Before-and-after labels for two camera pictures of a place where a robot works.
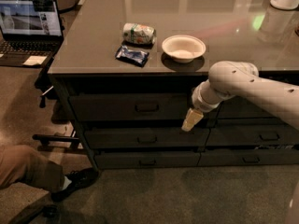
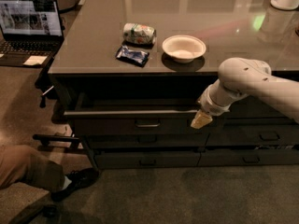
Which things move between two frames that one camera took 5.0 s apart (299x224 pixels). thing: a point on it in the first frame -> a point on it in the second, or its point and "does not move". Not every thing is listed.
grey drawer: x=147 y=137 does not move
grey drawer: x=249 y=158 does not move
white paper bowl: x=183 y=49 does not move
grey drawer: x=131 y=107 -> x=135 y=123
